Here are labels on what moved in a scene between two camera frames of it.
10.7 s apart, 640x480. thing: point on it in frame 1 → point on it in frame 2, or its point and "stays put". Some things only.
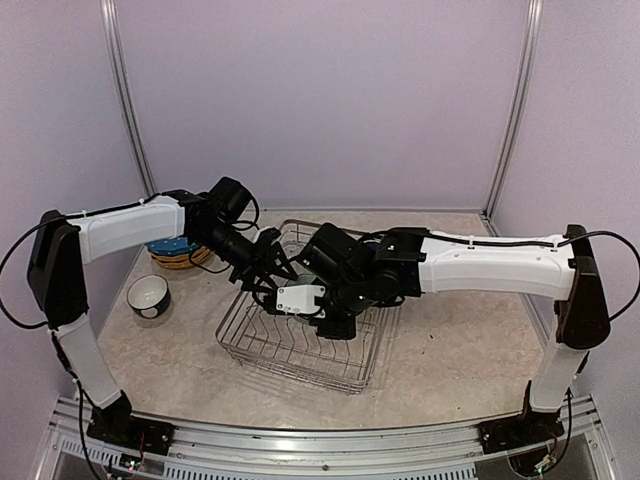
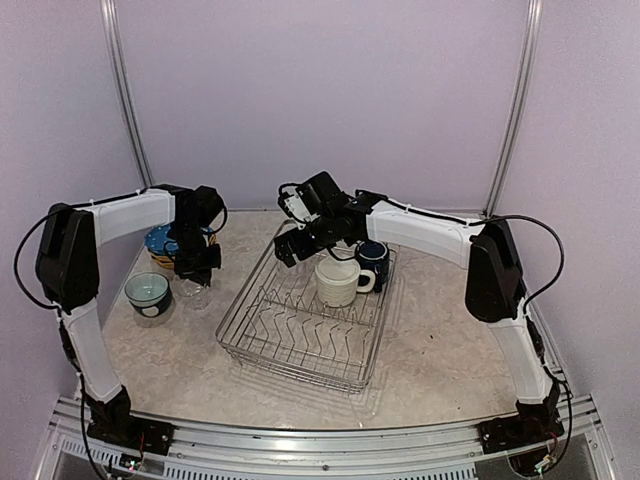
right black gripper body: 350,299 → 325,236
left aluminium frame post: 112,42 stays put
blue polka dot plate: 171,246 stays put
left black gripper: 254,264 → 204,271
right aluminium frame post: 523,89 stays put
